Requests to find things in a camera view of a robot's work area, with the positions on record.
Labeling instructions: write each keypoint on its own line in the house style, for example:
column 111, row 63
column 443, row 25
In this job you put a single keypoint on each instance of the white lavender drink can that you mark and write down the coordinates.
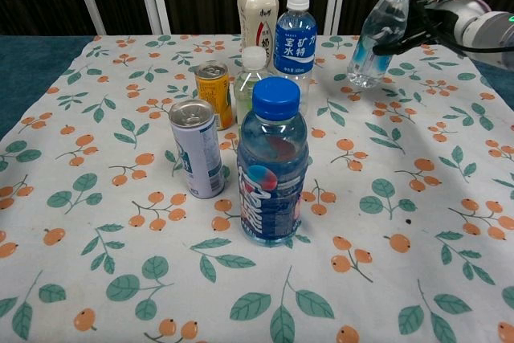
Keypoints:
column 197, row 154

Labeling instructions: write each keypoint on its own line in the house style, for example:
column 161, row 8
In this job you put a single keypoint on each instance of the blue sports drink bottle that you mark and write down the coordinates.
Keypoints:
column 271, row 166

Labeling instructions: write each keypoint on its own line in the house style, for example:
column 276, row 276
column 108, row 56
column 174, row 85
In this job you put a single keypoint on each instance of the clear blue cap bottle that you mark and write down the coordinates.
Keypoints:
column 381, row 25

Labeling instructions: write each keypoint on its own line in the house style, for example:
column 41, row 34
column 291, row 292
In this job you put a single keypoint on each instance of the blue label bottle white cap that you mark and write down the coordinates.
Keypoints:
column 295, row 43

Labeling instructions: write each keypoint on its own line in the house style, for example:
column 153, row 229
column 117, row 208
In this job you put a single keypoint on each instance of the orange drink can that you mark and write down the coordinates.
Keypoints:
column 213, row 94

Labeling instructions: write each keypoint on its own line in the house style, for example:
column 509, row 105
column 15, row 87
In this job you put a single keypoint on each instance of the small clear bottle green liquid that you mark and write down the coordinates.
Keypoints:
column 249, row 82

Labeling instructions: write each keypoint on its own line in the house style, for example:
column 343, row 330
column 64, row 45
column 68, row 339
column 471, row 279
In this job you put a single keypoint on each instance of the floral orange green tablecloth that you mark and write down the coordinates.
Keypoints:
column 120, row 238

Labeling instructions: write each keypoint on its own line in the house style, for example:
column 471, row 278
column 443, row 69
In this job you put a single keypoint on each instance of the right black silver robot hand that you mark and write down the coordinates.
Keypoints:
column 449, row 13

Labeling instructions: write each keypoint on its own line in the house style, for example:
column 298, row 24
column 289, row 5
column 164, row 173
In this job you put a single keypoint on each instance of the milk tea bottle white cap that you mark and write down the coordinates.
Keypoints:
column 257, row 9

